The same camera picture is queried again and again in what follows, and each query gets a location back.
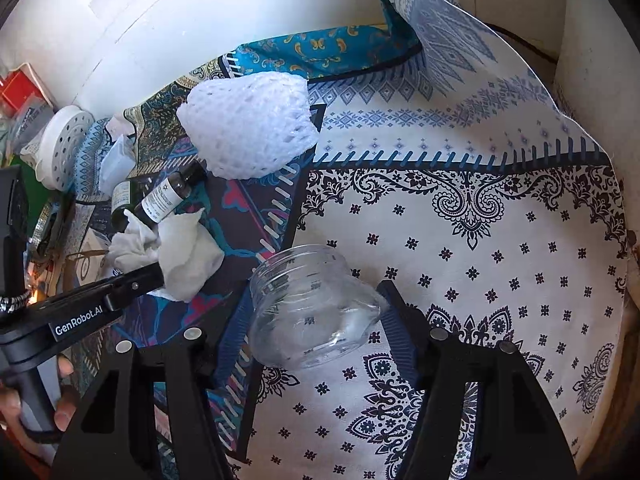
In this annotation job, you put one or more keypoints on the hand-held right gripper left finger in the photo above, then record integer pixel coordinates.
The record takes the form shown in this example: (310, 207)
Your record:
(232, 332)

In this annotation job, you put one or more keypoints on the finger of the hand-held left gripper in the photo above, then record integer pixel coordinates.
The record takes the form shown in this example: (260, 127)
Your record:
(135, 286)

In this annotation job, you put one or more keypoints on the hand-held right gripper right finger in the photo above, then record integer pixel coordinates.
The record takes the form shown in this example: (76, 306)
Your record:
(397, 332)

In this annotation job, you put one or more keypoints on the white tissue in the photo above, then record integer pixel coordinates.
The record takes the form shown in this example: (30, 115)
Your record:
(187, 250)

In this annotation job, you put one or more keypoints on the clear plastic jar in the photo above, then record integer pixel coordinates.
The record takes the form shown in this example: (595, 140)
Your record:
(310, 310)

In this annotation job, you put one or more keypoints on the dark bottle with white label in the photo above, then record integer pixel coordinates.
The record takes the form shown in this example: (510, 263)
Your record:
(165, 197)

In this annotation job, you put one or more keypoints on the white perforated panel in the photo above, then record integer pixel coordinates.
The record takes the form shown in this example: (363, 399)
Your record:
(62, 147)

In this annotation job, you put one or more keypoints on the person's left hand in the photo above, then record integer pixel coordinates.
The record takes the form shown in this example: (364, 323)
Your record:
(64, 410)

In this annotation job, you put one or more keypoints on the dark green glass bottle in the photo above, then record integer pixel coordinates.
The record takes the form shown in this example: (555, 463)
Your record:
(121, 202)

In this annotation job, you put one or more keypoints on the patchwork patterned tablecloth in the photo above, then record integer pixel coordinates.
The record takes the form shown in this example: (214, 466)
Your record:
(475, 240)

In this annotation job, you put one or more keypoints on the white foam fruit net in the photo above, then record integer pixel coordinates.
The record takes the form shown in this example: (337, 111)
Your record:
(250, 125)

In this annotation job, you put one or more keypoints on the red box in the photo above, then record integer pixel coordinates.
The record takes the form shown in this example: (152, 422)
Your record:
(17, 90)

